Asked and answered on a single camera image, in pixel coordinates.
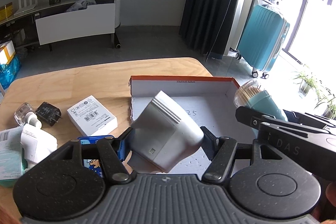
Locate white cube charger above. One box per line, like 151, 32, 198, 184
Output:
21, 124, 58, 164

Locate teal hard-shell suitcase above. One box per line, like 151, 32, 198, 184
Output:
236, 5, 290, 79

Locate blue floss pick box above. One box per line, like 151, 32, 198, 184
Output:
78, 135, 122, 179

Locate black power adapter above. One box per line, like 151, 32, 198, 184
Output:
35, 102, 62, 126

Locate orange white cardboard box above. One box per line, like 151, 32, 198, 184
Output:
129, 75, 261, 175

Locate white plug-in night light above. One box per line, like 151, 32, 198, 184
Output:
127, 91, 204, 173

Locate wooden table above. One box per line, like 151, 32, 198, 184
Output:
0, 56, 214, 219

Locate teal toothpick dispenser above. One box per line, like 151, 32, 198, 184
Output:
234, 80, 288, 121

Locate white black TV cabinet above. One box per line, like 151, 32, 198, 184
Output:
1, 0, 121, 49

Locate white yellow cardboard box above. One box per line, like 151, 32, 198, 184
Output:
0, 40, 15, 65

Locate white wifi router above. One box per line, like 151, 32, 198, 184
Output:
14, 0, 38, 15

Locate teal white paper box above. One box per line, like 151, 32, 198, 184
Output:
0, 127, 27, 188

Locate blue plastic bag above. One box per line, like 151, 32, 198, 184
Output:
0, 55, 22, 89

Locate dark blue curtain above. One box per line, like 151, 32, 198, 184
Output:
179, 0, 238, 59

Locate crumpled blue white bag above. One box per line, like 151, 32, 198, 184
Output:
66, 0, 96, 12

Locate white labelled product box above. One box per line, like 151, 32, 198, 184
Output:
67, 96, 118, 136

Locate yellow box on cabinet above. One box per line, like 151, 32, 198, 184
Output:
0, 2, 14, 21

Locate potted plants by window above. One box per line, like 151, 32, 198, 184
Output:
294, 65, 335, 120

